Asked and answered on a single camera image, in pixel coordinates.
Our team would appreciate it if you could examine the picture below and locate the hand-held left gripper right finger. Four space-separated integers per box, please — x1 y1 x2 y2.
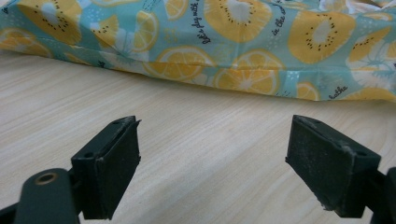
285 114 383 218

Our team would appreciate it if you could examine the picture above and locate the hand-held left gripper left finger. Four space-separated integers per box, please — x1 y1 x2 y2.
70 115 142 220

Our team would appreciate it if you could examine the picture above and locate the teal fruit print cloth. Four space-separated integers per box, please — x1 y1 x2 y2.
0 0 396 104

